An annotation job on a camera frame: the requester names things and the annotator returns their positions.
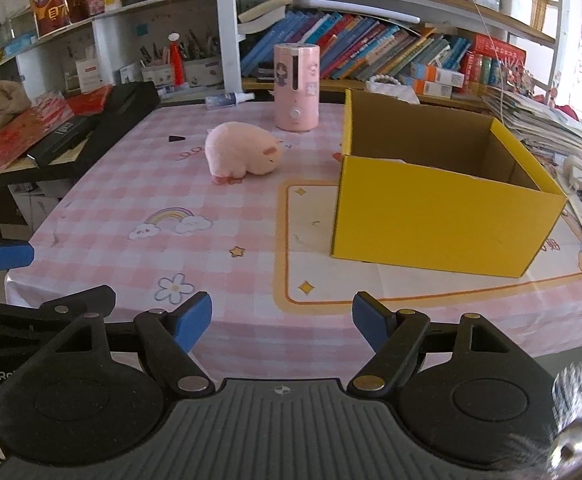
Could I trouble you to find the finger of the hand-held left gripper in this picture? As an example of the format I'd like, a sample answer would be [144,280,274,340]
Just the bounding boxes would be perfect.
[0,241,35,274]
[0,285,116,323]

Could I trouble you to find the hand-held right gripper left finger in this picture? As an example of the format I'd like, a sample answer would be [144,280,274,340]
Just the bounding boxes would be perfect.
[46,291,217,400]

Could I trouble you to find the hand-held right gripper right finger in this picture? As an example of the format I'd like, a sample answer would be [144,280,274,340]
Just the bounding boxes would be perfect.
[347,291,524,398]

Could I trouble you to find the yellow cardboard box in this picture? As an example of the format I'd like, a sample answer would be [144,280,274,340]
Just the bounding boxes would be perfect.
[330,88,568,279]

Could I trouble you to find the pink plush pig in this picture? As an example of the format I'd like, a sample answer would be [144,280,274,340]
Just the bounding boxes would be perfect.
[205,121,283,186]

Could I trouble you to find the red packet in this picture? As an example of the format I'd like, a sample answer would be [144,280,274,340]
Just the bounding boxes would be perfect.
[0,85,114,196]

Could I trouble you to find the black flat box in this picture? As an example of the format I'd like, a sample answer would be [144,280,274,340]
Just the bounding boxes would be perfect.
[26,115,96,168]

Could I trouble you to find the pink checked tablecloth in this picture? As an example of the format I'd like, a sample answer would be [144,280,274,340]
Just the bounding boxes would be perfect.
[3,97,582,391]

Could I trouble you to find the beige cloth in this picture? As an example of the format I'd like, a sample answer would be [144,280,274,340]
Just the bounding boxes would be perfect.
[0,80,34,143]

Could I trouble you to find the black ribbed case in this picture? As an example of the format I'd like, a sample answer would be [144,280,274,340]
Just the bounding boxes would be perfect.
[83,81,162,166]

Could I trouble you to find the white box with red label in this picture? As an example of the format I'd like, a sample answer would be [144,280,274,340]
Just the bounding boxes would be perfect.
[75,57,104,93]

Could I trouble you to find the black chair seat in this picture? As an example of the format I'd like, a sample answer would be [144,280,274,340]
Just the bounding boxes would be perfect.
[536,342,582,376]

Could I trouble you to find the white spray bottle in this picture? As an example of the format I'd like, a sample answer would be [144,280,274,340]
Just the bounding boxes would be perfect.
[206,91,256,110]

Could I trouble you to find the white quilted box with beads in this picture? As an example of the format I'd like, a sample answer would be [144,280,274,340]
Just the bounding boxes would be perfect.
[365,75,421,105]

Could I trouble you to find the pink humidifier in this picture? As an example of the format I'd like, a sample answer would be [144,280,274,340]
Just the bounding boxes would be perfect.
[272,43,321,132]

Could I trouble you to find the orange and white carton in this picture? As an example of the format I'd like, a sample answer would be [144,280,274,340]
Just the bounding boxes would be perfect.
[403,76,453,100]
[411,61,467,87]

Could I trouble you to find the white box of pens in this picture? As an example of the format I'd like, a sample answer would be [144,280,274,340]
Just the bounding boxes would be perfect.
[138,30,224,88]

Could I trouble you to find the red tassel ornament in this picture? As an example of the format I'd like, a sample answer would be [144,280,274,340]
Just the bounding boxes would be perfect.
[167,32,187,86]

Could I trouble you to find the stack of papers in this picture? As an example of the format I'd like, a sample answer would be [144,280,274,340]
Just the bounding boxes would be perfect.
[481,82,582,161]

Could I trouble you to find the row of books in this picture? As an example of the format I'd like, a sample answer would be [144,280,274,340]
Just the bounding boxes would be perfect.
[241,7,472,83]

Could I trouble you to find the white bookshelf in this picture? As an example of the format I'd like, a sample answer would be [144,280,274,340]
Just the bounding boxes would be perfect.
[0,0,572,111]

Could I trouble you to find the red books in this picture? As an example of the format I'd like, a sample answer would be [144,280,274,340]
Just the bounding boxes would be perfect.
[458,34,527,92]

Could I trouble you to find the white pen holder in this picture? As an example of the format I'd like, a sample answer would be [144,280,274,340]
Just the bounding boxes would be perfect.
[498,0,534,26]

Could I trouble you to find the white cable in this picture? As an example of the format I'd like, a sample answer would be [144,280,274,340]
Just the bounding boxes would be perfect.
[458,0,512,126]

